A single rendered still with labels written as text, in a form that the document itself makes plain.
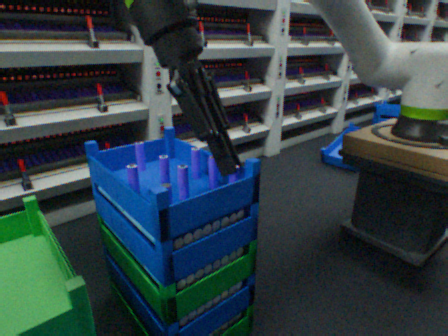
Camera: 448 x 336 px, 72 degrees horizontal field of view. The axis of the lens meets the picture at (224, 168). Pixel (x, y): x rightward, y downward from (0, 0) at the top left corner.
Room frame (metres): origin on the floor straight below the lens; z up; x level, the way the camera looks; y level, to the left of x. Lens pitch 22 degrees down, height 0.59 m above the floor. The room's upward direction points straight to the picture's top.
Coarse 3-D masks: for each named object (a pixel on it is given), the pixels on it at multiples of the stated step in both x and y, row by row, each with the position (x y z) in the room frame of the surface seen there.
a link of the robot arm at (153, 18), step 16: (144, 0) 0.49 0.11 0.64; (160, 0) 0.49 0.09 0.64; (176, 0) 0.50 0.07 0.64; (192, 0) 0.51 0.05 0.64; (144, 16) 0.49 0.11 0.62; (160, 16) 0.49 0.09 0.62; (176, 16) 0.49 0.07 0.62; (192, 16) 0.52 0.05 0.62; (144, 32) 0.50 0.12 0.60; (160, 32) 0.49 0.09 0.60
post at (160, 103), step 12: (120, 0) 1.24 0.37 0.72; (120, 12) 1.24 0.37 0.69; (132, 24) 1.18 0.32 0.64; (144, 48) 1.14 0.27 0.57; (144, 60) 1.14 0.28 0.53; (132, 72) 1.21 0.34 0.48; (144, 72) 1.14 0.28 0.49; (168, 72) 1.19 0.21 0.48; (144, 84) 1.15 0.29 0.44; (156, 96) 1.16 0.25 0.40; (168, 96) 1.19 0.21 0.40; (156, 108) 1.15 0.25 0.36; (168, 108) 1.19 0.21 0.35; (144, 120) 1.17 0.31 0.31; (156, 120) 1.15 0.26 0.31; (168, 120) 1.19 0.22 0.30; (144, 132) 1.18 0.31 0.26; (156, 132) 1.15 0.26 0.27
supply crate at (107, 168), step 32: (96, 160) 0.56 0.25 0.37; (128, 160) 0.65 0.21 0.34; (256, 160) 0.49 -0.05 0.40; (128, 192) 0.44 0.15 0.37; (160, 192) 0.37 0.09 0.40; (192, 192) 0.52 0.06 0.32; (224, 192) 0.44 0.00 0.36; (256, 192) 0.49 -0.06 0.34; (160, 224) 0.37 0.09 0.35; (192, 224) 0.40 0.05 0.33
